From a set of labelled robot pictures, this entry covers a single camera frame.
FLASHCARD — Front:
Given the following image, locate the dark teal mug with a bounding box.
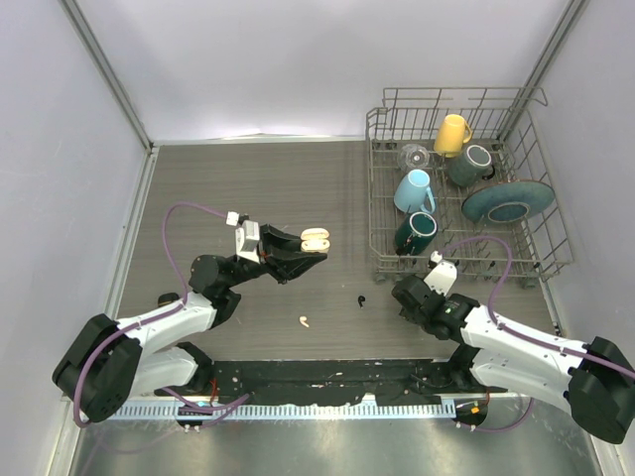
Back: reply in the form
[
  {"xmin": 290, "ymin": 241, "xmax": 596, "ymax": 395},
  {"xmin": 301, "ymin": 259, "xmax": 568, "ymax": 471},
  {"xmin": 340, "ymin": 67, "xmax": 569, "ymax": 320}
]
[{"xmin": 394, "ymin": 211, "xmax": 438, "ymax": 256}]

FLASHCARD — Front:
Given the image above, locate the metal wire dish rack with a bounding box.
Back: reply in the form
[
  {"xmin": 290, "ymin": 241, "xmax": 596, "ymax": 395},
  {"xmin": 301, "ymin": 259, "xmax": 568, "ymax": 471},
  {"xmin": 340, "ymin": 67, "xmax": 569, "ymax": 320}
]
[{"xmin": 366, "ymin": 86, "xmax": 574, "ymax": 288}]

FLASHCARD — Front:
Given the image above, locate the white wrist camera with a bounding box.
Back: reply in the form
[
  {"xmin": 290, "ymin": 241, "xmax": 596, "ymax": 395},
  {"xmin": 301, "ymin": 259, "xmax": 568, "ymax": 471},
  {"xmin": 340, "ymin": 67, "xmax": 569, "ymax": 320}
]
[
  {"xmin": 424, "ymin": 251, "xmax": 457, "ymax": 296},
  {"xmin": 225, "ymin": 211, "xmax": 261, "ymax": 263}
]

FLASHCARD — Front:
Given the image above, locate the aluminium frame rail left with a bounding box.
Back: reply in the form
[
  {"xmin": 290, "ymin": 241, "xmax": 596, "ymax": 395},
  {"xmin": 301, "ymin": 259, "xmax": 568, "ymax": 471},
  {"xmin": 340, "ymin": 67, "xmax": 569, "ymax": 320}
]
[{"xmin": 103, "ymin": 146, "xmax": 160, "ymax": 317}]

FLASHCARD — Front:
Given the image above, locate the light blue mug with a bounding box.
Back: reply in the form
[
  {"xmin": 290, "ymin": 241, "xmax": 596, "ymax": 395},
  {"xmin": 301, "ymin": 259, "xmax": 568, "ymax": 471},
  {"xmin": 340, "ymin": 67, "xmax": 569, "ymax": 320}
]
[{"xmin": 393, "ymin": 170, "xmax": 437, "ymax": 214}]

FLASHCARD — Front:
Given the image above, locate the yellow mug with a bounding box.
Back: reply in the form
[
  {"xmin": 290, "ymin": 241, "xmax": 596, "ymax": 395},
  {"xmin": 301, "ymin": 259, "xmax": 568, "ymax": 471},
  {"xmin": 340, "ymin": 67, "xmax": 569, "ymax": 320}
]
[{"xmin": 434, "ymin": 114, "xmax": 473, "ymax": 158}]

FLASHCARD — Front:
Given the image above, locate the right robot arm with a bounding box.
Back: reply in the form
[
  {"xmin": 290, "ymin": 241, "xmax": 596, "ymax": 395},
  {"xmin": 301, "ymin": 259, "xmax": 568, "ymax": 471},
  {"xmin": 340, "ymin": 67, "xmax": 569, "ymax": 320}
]
[{"xmin": 392, "ymin": 276, "xmax": 634, "ymax": 444}]

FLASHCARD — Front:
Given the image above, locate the blue ceramic plate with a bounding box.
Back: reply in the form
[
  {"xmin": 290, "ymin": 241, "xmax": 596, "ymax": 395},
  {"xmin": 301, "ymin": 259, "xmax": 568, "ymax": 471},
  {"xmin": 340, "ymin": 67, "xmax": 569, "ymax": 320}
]
[{"xmin": 461, "ymin": 179, "xmax": 556, "ymax": 225}]

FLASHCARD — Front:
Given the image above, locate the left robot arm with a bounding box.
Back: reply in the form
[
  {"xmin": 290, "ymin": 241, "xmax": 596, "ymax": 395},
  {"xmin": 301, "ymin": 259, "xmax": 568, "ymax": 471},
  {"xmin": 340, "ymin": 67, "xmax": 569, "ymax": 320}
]
[{"xmin": 52, "ymin": 220, "xmax": 330, "ymax": 423}]

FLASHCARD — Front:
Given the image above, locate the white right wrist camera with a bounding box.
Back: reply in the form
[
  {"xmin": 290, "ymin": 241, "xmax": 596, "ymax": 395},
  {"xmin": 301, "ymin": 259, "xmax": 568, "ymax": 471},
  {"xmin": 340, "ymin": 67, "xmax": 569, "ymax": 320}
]
[{"xmin": 424, "ymin": 251, "xmax": 457, "ymax": 296}]

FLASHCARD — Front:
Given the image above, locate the clear glass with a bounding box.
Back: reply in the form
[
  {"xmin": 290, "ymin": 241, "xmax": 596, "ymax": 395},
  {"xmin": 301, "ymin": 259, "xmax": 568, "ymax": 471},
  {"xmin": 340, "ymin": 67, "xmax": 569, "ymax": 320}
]
[{"xmin": 397, "ymin": 144, "xmax": 431, "ymax": 173}]

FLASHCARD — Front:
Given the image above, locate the cream earbud charging case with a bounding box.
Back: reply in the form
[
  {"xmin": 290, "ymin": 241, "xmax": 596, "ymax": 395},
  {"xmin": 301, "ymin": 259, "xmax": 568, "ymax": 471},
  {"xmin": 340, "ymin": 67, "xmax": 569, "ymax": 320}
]
[{"xmin": 301, "ymin": 228, "xmax": 330, "ymax": 253}]

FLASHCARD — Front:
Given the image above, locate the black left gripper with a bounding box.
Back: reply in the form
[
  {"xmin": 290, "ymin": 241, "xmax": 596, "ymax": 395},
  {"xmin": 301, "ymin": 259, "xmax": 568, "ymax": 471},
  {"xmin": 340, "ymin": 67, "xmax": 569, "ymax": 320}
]
[{"xmin": 224, "ymin": 224, "xmax": 325, "ymax": 290}]

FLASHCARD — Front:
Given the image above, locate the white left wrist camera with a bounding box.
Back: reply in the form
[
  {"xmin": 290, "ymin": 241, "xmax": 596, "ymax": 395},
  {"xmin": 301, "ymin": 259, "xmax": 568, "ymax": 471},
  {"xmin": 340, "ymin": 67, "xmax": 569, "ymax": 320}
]
[{"xmin": 225, "ymin": 211, "xmax": 261, "ymax": 263}]

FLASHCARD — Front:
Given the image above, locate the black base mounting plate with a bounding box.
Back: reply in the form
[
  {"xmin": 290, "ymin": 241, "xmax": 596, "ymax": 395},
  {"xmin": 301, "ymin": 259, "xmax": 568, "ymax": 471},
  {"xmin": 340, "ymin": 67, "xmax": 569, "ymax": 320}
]
[{"xmin": 176, "ymin": 359, "xmax": 488, "ymax": 407}]

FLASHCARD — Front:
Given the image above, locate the white slotted cable duct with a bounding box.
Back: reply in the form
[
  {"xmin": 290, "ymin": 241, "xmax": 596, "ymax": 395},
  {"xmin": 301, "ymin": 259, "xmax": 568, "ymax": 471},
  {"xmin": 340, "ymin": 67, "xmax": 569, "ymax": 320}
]
[{"xmin": 111, "ymin": 400, "xmax": 455, "ymax": 422}]

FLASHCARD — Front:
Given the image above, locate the dark grey-green mug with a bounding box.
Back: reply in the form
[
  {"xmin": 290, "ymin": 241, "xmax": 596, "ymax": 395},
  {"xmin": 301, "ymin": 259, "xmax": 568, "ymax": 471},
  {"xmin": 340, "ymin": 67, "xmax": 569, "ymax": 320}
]
[{"xmin": 447, "ymin": 145, "xmax": 495, "ymax": 187}]

